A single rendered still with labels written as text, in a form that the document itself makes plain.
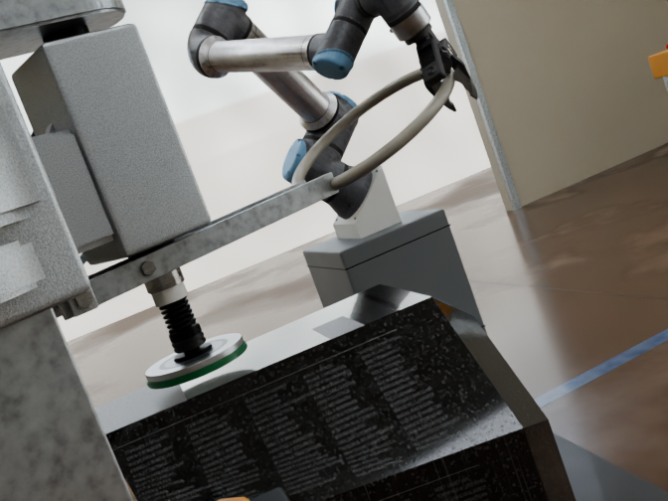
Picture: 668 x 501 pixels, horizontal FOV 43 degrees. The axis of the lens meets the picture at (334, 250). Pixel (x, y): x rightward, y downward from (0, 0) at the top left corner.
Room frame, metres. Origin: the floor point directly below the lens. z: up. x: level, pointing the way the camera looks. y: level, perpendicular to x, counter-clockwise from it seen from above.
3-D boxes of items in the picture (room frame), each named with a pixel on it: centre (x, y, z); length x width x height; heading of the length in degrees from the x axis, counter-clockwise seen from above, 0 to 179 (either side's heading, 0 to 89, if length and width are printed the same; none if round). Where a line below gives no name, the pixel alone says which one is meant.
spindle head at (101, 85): (1.68, 0.41, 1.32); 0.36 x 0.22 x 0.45; 125
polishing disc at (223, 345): (1.73, 0.35, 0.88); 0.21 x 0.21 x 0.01
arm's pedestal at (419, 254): (2.91, -0.14, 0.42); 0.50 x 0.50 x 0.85; 18
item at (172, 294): (1.73, 0.35, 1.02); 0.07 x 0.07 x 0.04
